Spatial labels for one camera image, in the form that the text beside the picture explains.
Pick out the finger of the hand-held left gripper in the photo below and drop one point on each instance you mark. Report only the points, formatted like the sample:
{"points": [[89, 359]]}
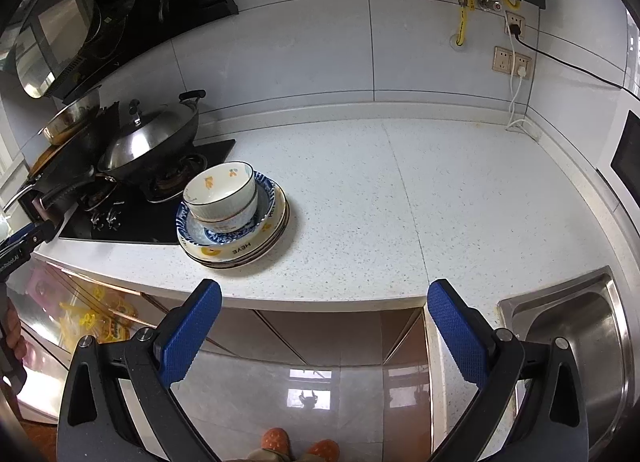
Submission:
{"points": [[35, 237]]}

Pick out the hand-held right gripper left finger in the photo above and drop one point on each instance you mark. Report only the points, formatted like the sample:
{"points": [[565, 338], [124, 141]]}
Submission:
{"points": [[192, 332]]}

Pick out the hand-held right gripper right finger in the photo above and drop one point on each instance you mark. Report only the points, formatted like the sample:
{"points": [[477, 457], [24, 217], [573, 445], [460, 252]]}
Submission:
{"points": [[457, 332]]}

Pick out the bear print plate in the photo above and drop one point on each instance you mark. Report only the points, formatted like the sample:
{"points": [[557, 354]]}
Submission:
{"points": [[250, 263], [240, 247]]}

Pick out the white bowl gold rim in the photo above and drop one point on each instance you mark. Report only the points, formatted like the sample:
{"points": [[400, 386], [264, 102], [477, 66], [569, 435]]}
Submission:
{"points": [[235, 222]]}

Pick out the white bowl orange print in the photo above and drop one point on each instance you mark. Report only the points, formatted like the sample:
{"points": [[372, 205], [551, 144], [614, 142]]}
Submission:
{"points": [[220, 187]]}

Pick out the blue patterned bowl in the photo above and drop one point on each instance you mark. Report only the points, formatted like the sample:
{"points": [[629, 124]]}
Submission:
{"points": [[263, 192]]}

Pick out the person's left hand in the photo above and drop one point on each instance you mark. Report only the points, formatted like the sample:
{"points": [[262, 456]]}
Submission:
{"points": [[15, 337]]}

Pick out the black frying pan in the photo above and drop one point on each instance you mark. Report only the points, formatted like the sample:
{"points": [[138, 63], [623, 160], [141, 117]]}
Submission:
{"points": [[60, 161]]}

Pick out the black gas stove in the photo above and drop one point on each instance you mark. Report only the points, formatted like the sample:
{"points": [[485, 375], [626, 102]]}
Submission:
{"points": [[130, 227]]}

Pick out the glossy kitchen cabinet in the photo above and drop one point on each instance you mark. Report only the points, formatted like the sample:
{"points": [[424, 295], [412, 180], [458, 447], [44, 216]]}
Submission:
{"points": [[300, 332]]}

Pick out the steel pan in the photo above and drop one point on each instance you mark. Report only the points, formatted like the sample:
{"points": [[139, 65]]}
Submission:
{"points": [[70, 119]]}

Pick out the stainless steel sink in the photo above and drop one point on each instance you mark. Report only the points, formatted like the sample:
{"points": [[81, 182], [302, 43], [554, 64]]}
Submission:
{"points": [[590, 342]]}

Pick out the orange slipper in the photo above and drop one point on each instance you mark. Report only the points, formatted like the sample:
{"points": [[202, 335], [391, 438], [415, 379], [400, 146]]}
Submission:
{"points": [[324, 449], [276, 442]]}

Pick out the steel wok lid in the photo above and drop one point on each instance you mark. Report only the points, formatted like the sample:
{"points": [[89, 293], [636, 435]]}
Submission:
{"points": [[145, 136]]}

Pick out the gas burner grate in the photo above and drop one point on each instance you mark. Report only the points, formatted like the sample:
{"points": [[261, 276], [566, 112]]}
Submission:
{"points": [[175, 179]]}

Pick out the black wok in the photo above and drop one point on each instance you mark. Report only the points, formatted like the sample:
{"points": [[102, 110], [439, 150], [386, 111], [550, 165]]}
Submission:
{"points": [[195, 126]]}

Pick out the white microwave oven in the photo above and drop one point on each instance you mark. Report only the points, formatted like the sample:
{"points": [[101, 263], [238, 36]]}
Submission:
{"points": [[627, 156]]}

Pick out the black range hood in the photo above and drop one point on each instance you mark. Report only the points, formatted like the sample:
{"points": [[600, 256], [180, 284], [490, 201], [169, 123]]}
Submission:
{"points": [[125, 1]]}

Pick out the steel pipe valve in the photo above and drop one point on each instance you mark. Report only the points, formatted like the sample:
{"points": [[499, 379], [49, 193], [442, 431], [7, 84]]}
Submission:
{"points": [[490, 2]]}

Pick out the double wall outlet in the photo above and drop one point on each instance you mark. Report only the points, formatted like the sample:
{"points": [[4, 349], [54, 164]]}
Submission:
{"points": [[505, 59]]}

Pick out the single wall outlet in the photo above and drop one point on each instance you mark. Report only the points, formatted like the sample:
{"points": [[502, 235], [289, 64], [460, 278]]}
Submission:
{"points": [[515, 21]]}

